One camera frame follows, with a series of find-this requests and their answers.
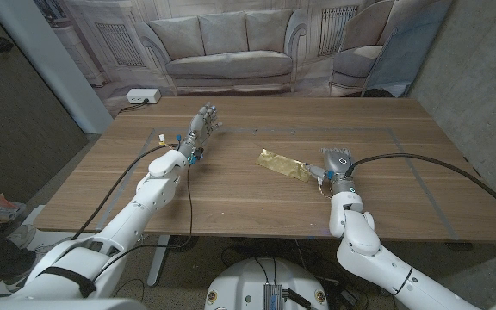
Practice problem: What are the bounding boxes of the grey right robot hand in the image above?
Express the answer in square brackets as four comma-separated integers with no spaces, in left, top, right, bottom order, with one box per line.
[303,147,357,183]

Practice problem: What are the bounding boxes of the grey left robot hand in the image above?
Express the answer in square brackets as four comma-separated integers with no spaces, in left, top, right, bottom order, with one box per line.
[177,102,224,154]

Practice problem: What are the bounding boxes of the gold foil envelope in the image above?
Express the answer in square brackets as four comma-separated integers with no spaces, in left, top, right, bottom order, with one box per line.
[255,148,313,183]

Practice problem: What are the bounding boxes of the white power outlet box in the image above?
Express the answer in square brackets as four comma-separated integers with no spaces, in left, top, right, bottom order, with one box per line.
[126,88,162,105]

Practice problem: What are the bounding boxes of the black round floor base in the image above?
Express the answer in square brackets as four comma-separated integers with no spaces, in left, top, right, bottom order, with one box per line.
[168,235,201,254]

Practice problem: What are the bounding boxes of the black box on floor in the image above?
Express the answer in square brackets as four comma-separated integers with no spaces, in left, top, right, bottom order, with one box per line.
[338,288,361,307]

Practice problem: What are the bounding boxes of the white table leg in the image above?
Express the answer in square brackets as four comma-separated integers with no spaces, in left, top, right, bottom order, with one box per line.
[146,234,171,288]

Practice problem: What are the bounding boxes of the grey finned electronics box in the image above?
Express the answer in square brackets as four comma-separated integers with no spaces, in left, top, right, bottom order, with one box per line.
[261,282,284,310]

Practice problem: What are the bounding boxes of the white robot torso dome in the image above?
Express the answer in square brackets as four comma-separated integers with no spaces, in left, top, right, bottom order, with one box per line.
[203,257,330,310]

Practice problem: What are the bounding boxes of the white floor board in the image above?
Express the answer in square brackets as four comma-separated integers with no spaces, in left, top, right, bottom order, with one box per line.
[9,204,90,264]

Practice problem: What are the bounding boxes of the white grey sneaker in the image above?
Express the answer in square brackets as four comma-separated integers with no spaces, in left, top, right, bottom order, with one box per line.
[6,223,38,251]

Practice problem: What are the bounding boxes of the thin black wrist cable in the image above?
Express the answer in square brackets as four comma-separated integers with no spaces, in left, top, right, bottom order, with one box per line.
[90,161,195,283]

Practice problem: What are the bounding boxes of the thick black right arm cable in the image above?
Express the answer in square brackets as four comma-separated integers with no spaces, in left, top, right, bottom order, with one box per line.
[344,152,496,225]

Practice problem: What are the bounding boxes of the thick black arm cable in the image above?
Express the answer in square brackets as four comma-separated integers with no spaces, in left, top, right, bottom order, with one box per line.
[344,152,496,225]
[71,143,178,241]

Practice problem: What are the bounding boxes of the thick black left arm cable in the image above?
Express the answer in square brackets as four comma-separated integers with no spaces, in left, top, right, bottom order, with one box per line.
[71,143,178,241]

